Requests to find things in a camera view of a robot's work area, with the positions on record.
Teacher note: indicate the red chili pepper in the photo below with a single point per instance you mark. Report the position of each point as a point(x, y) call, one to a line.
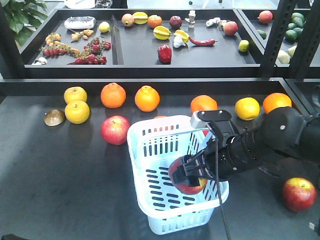
point(202, 43)

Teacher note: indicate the yellow pear apple right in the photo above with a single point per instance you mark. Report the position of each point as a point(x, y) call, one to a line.
point(247, 108)

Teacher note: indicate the orange behind center apple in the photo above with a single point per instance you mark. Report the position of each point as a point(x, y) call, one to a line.
point(203, 103)

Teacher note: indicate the red fruit right tray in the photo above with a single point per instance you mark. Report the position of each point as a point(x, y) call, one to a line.
point(265, 16)

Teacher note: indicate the small yellow starfruit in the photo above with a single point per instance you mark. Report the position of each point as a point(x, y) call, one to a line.
point(182, 34)

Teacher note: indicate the yellow starfruit rear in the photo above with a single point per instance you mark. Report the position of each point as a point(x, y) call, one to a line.
point(140, 18)

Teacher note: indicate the orange back right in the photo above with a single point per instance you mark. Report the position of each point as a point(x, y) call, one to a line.
point(147, 99)

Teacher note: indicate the potted green plant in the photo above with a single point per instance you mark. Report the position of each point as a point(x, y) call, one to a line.
point(24, 17)

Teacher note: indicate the white electronic scale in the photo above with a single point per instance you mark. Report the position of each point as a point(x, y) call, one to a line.
point(80, 22)

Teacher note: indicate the brown shell mushroom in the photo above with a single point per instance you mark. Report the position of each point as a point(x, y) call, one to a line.
point(54, 117)

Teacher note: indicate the black wood display table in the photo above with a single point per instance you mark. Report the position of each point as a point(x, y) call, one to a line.
point(65, 182)

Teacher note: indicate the black upper display shelf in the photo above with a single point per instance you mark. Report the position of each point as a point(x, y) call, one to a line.
point(134, 50)

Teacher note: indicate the orange persimmon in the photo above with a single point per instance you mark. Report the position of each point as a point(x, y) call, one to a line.
point(154, 21)

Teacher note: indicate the small green yellow fruit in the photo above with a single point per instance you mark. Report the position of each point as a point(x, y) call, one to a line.
point(243, 46)

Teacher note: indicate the green avocado pile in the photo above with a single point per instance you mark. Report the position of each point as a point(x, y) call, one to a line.
point(295, 27)

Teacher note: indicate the white garlic bulb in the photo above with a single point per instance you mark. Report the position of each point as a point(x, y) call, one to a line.
point(178, 42)

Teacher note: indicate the small orange center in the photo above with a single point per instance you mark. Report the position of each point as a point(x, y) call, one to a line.
point(159, 116)

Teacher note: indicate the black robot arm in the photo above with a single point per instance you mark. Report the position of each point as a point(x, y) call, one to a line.
point(283, 132)

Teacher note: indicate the yellow apple back rear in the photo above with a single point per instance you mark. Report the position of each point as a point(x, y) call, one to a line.
point(75, 93)

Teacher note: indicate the orange near right edge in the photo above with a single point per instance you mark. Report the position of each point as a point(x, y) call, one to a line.
point(276, 100)

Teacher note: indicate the yellow apple back front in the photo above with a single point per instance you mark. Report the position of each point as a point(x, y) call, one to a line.
point(77, 111)

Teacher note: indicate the small white bottle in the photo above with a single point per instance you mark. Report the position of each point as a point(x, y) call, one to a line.
point(191, 18)

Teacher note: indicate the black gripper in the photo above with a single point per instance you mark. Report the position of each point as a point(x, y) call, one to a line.
point(223, 157)

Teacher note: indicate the yellow lemon upper shelf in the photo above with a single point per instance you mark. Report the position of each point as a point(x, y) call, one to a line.
point(104, 27)

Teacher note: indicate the red peach upper shelf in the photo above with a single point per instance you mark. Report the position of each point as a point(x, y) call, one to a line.
point(230, 28)

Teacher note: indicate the red bell pepper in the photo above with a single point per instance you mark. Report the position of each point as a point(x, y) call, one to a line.
point(164, 54)

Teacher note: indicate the orange back left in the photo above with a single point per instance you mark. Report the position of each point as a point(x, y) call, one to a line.
point(113, 95)

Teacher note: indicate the red cherry tomato vine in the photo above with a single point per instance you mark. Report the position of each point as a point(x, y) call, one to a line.
point(92, 53)

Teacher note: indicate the orange cherry tomato cluster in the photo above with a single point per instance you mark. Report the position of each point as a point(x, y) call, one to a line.
point(55, 39)

